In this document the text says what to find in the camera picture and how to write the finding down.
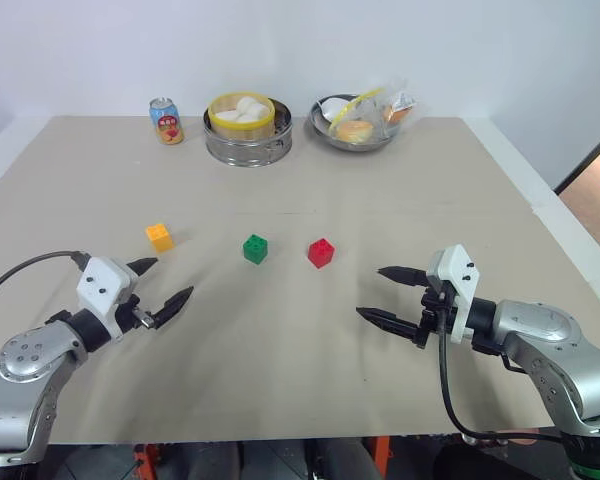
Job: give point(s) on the beige table mat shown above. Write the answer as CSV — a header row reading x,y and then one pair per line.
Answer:
x,y
290,350

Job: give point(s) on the small white steamed bun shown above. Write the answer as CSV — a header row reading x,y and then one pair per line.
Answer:
x,y
225,115

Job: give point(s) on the round steel steamer pot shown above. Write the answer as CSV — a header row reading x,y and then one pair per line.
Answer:
x,y
247,150

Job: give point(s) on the orange metal frame post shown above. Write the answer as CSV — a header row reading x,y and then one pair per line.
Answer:
x,y
145,462
380,457

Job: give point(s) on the round golden bread bun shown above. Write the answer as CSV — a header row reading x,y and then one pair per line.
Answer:
x,y
354,131

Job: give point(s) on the blue orange drink can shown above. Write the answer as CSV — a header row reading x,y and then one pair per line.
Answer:
x,y
167,122

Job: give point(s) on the green toy block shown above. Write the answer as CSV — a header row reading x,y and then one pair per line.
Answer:
x,y
255,248

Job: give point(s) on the red toy block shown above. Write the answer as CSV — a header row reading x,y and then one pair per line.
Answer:
x,y
321,254

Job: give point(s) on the yellow toy block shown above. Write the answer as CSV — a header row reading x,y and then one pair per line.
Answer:
x,y
160,239

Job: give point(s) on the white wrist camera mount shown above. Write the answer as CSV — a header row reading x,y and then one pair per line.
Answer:
x,y
460,270
100,285

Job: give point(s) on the round steel bowl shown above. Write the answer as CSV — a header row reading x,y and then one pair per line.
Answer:
x,y
350,145

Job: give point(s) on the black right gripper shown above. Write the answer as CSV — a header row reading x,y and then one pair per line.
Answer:
x,y
432,312

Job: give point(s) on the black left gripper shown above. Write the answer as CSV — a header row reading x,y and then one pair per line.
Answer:
x,y
130,309

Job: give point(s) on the yellow steamer basket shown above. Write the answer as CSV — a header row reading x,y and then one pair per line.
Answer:
x,y
240,129

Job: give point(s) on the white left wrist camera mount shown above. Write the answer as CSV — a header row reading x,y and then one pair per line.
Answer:
x,y
100,285

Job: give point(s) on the orange packaged bread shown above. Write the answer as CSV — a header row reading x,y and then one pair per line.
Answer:
x,y
400,114

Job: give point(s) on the large white steamed bun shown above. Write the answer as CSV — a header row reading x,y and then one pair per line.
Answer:
x,y
250,107

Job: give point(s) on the clear plastic zip bag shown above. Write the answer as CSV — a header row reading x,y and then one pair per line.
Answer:
x,y
380,112

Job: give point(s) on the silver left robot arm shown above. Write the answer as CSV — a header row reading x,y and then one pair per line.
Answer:
x,y
25,360

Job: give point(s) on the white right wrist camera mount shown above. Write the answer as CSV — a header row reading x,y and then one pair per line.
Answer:
x,y
460,270

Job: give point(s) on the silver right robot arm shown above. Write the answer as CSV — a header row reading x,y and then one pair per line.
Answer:
x,y
545,325

